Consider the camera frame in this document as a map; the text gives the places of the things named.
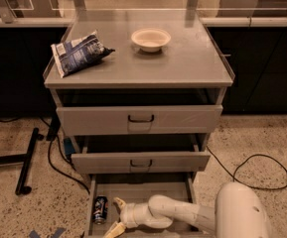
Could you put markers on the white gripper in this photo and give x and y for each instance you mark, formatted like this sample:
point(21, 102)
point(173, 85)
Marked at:
point(128, 213)

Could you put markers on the blue pepsi can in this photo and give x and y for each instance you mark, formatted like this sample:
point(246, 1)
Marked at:
point(99, 214)

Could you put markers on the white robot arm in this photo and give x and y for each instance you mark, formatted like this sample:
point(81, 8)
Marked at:
point(238, 213)

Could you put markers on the grey bottom drawer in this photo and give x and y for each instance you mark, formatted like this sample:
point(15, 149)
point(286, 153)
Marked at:
point(138, 188)

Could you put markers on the grey drawer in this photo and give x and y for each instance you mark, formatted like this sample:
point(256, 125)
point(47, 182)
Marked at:
point(182, 158)
point(138, 188)
point(123, 120)

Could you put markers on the grey middle drawer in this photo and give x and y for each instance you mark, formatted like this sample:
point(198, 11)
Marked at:
point(182, 158)

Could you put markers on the grey drawer cabinet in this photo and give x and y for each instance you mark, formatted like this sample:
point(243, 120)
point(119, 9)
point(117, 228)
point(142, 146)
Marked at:
point(187, 71)

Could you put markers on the grey top drawer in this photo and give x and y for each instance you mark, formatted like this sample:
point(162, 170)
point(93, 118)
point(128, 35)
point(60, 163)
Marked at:
point(123, 120)

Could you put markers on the black metal stand base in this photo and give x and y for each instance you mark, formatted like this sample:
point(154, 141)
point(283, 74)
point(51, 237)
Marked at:
point(25, 160)

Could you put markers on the blue white chip bag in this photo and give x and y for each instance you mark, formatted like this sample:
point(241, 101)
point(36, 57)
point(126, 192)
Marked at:
point(78, 54)

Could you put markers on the white paper bowl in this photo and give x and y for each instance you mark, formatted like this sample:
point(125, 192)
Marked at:
point(151, 40)

